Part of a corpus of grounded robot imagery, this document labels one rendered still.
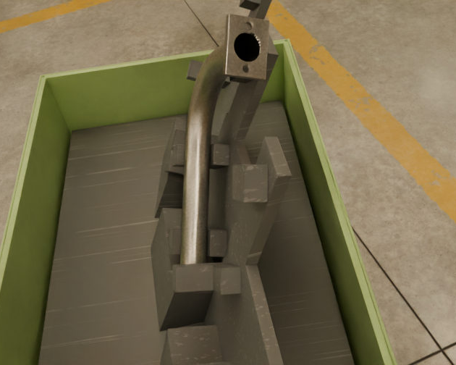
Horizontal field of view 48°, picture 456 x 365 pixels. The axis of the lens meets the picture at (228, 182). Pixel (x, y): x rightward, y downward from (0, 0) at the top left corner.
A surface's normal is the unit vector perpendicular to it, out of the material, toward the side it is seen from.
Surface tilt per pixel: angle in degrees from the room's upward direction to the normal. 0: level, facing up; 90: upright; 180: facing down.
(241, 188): 73
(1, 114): 0
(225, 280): 43
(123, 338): 0
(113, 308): 0
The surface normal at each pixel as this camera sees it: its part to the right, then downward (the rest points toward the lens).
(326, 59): -0.10, -0.66
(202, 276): 0.26, -0.06
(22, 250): 0.99, -0.14
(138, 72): 0.11, 0.74
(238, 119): -0.94, -0.06
